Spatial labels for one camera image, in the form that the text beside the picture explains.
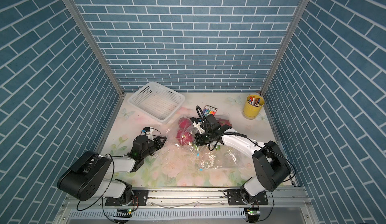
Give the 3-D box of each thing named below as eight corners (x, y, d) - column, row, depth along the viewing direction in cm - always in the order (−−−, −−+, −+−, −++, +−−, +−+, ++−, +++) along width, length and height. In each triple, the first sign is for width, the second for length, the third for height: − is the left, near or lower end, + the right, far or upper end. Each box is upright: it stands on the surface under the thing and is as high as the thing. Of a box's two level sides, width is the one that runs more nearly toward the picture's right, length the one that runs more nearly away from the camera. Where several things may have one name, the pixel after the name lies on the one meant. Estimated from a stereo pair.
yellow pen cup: (243, 119, 107) (248, 107, 96) (240, 106, 114) (244, 94, 104) (260, 119, 107) (267, 107, 96) (256, 106, 114) (262, 94, 104)
